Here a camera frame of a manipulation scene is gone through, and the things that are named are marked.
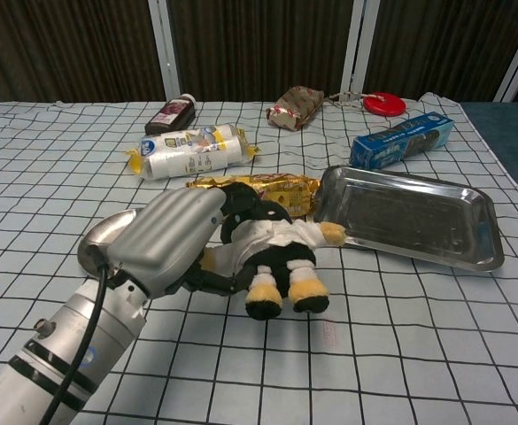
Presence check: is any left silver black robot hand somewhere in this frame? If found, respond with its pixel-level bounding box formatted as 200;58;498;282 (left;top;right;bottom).
106;181;267;302

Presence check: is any black plush toy white shirt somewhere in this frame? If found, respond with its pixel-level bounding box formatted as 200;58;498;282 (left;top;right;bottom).
198;198;348;321

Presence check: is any gold biscuit package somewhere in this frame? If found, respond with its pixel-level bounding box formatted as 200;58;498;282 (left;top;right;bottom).
185;173;321;219

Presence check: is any round steel plate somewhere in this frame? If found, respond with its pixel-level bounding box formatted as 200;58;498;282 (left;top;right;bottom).
77;207;189;293

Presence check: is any white yellow snack pack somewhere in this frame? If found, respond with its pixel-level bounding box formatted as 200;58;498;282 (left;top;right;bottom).
125;124;262;182

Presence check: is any dark juice bottle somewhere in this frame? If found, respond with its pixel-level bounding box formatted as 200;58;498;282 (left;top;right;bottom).
144;93;197;136

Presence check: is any white checkered tablecloth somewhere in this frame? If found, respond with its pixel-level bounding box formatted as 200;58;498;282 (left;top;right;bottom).
0;91;518;425

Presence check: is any brown crumpled snack bag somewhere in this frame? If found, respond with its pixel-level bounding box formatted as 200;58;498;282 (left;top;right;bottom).
266;86;325;132

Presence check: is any rectangular steel tray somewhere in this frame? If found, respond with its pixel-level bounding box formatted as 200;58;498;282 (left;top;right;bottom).
313;166;506;272

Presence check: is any blue cookie box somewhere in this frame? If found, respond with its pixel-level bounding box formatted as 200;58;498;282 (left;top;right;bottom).
350;112;457;172

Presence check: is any red round disc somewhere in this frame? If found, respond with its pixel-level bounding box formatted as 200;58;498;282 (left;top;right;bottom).
362;91;406;119

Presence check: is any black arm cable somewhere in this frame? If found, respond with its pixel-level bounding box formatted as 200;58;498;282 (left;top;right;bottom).
41;245;109;425

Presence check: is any white screen frame post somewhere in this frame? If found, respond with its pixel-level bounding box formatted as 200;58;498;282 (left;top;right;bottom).
492;0;518;102
341;0;382;97
147;0;184;102

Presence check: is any beige string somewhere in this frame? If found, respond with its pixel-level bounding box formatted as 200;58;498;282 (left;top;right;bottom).
322;90;368;107

